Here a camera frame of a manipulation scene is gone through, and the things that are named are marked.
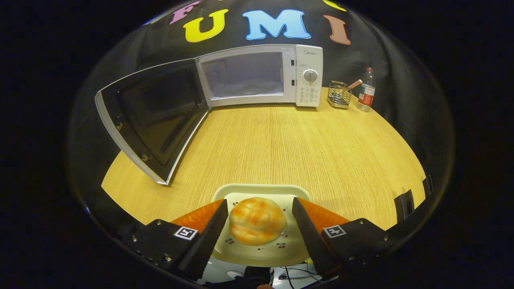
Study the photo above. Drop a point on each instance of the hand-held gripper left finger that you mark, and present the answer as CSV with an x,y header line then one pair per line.
x,y
209,241

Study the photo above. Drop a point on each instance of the golden bread bun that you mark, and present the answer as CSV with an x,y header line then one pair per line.
x,y
257,220

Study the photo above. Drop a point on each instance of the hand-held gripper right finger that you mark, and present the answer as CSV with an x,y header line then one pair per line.
x,y
311,241

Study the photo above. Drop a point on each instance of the white microwave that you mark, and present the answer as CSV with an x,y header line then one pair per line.
x,y
309,60

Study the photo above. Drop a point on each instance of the clear plastic bottle red label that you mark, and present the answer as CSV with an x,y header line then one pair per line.
x,y
366,94

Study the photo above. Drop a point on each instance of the cream plate cherry print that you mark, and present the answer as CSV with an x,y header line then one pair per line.
x,y
289,245

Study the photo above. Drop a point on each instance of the red white striped straw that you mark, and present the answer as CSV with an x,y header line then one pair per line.
x,y
355,84

